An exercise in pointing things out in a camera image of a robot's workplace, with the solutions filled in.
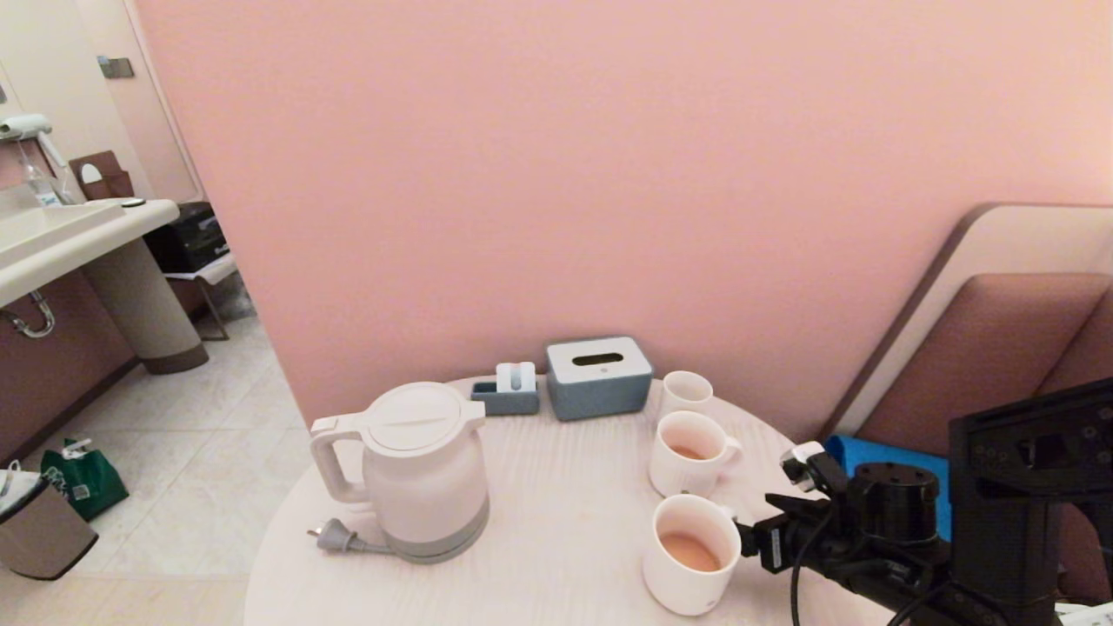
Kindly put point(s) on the white sink counter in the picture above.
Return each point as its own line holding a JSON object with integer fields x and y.
{"x": 52, "y": 235}

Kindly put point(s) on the blue folded cloth bag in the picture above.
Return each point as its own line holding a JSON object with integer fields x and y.
{"x": 887, "y": 454}

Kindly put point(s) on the brown trash bin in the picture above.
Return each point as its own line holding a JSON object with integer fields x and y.
{"x": 43, "y": 539}

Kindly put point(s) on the blue-grey tissue box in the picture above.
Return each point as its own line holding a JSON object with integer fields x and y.
{"x": 600, "y": 393}

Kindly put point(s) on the small blue-grey tray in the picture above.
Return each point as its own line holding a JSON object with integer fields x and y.
{"x": 504, "y": 403}

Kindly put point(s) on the clear plastic bottle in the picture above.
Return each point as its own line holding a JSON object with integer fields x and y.
{"x": 39, "y": 187}

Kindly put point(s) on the chrome sink drain pipe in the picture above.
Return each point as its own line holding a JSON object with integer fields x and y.
{"x": 40, "y": 327}

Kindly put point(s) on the white electric kettle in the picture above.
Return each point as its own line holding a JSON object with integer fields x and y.
{"x": 426, "y": 487}

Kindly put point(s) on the green shopping bag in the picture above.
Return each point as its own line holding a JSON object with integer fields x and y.
{"x": 91, "y": 482}

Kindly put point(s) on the white printed paper sheet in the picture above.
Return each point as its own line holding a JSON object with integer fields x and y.
{"x": 1087, "y": 616}

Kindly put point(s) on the brown tissue holder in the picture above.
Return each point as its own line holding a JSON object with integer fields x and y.
{"x": 104, "y": 184}

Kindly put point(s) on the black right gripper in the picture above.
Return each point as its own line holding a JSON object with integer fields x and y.
{"x": 896, "y": 513}

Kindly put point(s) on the black box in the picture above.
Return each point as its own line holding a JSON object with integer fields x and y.
{"x": 187, "y": 243}

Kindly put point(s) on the grey wall switch plate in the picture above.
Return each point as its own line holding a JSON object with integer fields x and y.
{"x": 116, "y": 67}

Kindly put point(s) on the white metal-legged stool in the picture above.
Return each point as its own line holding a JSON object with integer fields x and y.
{"x": 209, "y": 271}

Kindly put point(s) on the white hair dryer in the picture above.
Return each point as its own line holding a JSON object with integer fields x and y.
{"x": 26, "y": 127}

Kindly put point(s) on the brown and cream sofa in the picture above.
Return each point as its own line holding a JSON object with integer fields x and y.
{"x": 983, "y": 330}

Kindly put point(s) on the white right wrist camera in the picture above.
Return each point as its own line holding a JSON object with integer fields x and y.
{"x": 813, "y": 461}

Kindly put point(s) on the white ribbed ceramic mug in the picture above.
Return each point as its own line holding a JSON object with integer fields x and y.
{"x": 678, "y": 478}
{"x": 678, "y": 587}

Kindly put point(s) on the grey kettle power plug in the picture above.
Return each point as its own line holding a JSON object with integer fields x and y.
{"x": 335, "y": 536}

